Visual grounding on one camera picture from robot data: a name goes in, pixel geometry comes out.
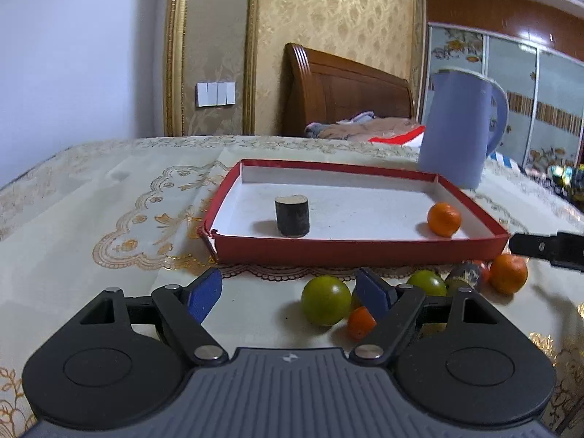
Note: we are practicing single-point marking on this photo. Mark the white wall light switch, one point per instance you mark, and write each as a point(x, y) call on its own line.
point(216, 94)

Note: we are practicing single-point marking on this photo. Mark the cream gold embroidered tablecloth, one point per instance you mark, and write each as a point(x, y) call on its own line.
point(114, 219)

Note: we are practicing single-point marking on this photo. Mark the light blue electric kettle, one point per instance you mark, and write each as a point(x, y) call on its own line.
point(456, 132)

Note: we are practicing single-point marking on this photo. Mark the green citrus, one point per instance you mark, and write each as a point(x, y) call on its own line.
point(326, 301)
point(426, 283)

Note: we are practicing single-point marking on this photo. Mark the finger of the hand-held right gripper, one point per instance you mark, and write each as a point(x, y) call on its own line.
point(534, 245)

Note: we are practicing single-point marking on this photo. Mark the red and white bag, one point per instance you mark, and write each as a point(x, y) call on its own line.
point(401, 138)

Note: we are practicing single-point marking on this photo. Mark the dark sugarcane piece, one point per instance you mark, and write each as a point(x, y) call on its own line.
point(292, 219)

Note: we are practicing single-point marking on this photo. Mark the dark mottled passion fruit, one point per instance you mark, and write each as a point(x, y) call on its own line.
point(463, 274)

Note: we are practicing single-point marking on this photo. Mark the wardrobe with patterned doors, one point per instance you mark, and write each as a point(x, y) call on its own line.
point(538, 100)

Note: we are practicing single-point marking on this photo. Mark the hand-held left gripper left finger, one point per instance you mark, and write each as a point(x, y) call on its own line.
point(204, 293)

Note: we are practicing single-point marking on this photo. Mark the gold wall moulding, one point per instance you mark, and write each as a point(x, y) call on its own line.
point(175, 54)

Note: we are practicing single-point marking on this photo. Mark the orange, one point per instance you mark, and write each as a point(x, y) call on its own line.
point(508, 274)
point(445, 220)

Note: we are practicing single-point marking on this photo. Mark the small yellow fruit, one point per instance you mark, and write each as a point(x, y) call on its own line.
point(433, 329)

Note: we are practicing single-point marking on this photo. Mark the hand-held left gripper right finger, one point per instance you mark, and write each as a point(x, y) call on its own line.
point(370, 293)

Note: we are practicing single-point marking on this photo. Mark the wooden bed headboard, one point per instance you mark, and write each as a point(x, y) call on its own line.
point(346, 91)

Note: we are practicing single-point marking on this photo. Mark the red cardboard box lid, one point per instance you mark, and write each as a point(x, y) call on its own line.
point(319, 252)

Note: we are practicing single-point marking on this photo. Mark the blue white striped cloth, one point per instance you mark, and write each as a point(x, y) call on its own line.
point(504, 159)

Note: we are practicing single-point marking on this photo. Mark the tan blanket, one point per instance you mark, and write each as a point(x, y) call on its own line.
point(388, 127)

